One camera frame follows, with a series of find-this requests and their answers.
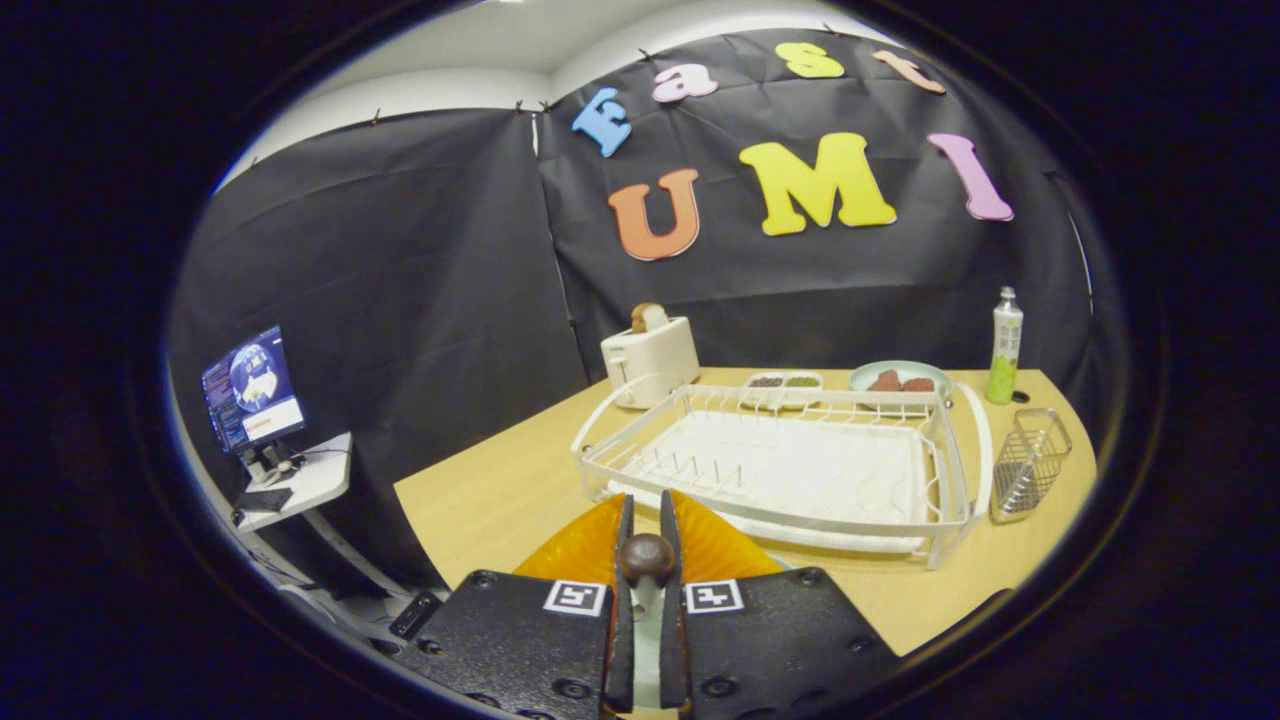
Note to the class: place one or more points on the black backdrop cloth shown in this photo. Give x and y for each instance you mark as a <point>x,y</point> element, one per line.
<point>420,300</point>

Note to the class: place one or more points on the black keyboard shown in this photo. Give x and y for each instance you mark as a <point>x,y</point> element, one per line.
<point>263,500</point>

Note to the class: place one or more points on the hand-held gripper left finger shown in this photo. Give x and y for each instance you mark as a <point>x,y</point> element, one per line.
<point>622,620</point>

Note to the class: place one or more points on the small black box device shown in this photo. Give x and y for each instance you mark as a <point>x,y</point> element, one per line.
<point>415,615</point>

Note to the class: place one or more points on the pale green plate with meat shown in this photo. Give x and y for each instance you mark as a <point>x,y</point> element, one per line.
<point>900,367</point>

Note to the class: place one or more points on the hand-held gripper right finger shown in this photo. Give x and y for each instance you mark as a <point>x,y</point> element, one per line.
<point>673,640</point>

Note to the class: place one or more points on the white divided dish with beans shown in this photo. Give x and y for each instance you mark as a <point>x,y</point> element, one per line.
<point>785,381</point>

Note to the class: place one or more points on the white side table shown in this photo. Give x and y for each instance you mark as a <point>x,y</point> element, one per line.
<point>322,480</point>

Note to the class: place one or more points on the computer monitor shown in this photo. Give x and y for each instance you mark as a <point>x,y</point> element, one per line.
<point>255,390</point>

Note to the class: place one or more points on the brown meat piece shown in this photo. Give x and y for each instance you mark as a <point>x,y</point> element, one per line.
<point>918,385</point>
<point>884,381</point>

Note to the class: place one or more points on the green tea bottle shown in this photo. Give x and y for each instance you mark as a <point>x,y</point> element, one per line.
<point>1004,340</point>

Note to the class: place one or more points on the white toaster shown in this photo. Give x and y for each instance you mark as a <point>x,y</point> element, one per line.
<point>655,365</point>

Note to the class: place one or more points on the toasted bread slice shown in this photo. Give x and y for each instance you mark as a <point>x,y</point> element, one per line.
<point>650,318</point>

